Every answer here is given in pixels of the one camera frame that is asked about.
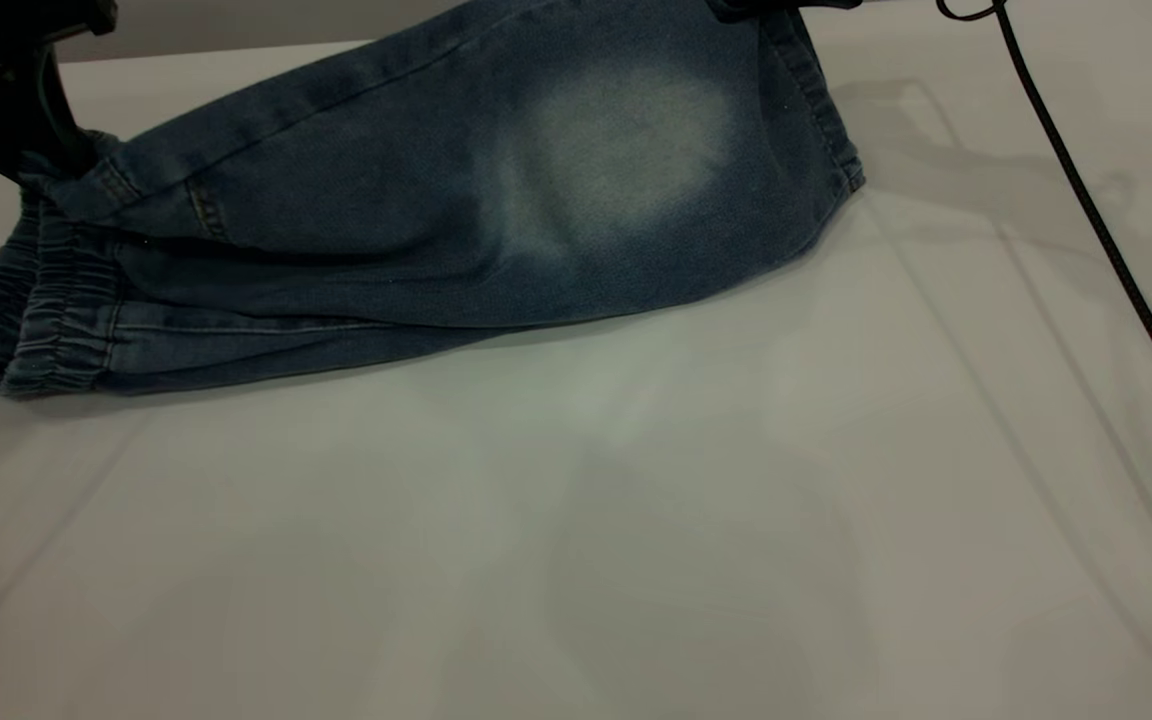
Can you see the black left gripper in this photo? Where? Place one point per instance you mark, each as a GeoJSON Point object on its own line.
{"type": "Point", "coordinates": [6, 22]}

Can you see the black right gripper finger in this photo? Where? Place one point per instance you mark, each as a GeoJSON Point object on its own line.
{"type": "Point", "coordinates": [741, 8]}
{"type": "Point", "coordinates": [821, 4]}

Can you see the blue denim shorts with print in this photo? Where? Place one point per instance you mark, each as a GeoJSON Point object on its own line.
{"type": "Point", "coordinates": [436, 200]}

